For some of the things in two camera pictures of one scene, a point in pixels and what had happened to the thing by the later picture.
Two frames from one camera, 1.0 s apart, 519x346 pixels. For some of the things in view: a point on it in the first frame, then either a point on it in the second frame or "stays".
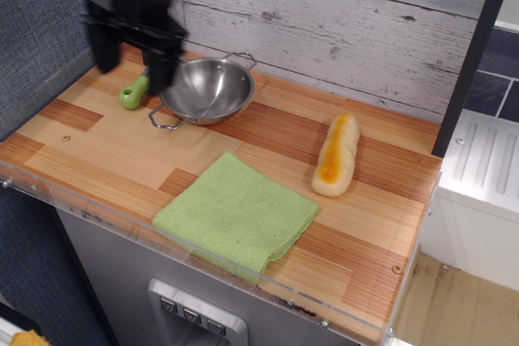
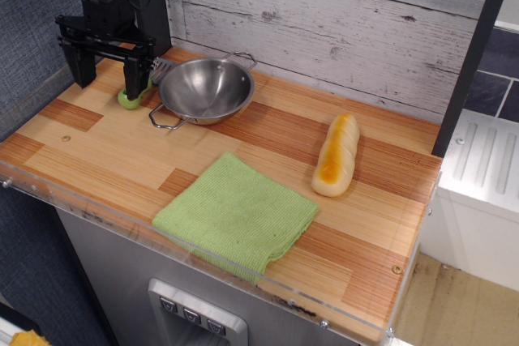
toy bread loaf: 335,170 stays
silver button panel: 187,318 stays
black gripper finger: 106,47 → 83,64
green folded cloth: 233,217 stays
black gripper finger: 161,68 → 137,74
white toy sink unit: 473,223 stays
